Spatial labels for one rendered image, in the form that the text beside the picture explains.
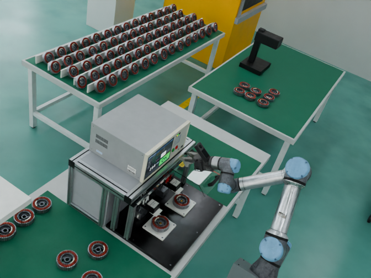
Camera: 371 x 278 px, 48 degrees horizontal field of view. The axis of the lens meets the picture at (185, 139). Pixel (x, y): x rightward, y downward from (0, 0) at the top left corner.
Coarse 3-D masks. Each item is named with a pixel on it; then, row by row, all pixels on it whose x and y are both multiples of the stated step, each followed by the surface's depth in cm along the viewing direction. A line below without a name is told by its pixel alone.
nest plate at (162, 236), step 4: (152, 216) 254; (144, 224) 248; (148, 224) 249; (164, 224) 251; (172, 224) 253; (176, 224) 253; (144, 228) 247; (148, 228) 246; (168, 228) 250; (172, 228) 250; (152, 232) 245; (156, 232) 246; (164, 232) 247; (168, 232) 247; (156, 236) 244; (160, 236) 244; (164, 236) 244
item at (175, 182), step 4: (172, 180) 262; (176, 180) 263; (164, 184) 263; (168, 184) 261; (172, 184) 260; (176, 184) 260; (180, 184) 262; (172, 188) 260; (176, 188) 259; (180, 188) 264; (176, 192) 261; (180, 192) 262
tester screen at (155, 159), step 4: (172, 140) 236; (168, 144) 234; (164, 148) 231; (156, 152) 224; (160, 152) 229; (168, 152) 240; (152, 156) 221; (156, 156) 226; (160, 156) 232; (164, 156) 237; (152, 160) 224; (156, 160) 229; (148, 164) 222; (152, 164) 227; (156, 164) 233; (148, 168) 224; (156, 168) 236; (148, 172) 227
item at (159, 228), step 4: (160, 216) 251; (164, 216) 251; (152, 220) 247; (156, 220) 250; (160, 220) 251; (164, 220) 250; (168, 220) 250; (152, 224) 245; (156, 224) 246; (160, 224) 247; (168, 224) 247; (152, 228) 246; (156, 228) 244; (160, 228) 244; (164, 228) 245; (160, 232) 245
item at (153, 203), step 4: (140, 196) 249; (152, 200) 246; (140, 204) 245; (144, 204) 245; (148, 204) 243; (152, 204) 243; (156, 204) 244; (140, 208) 249; (148, 208) 243; (152, 208) 241; (156, 208) 244; (152, 212) 242; (156, 212) 244; (160, 212) 246; (156, 216) 243
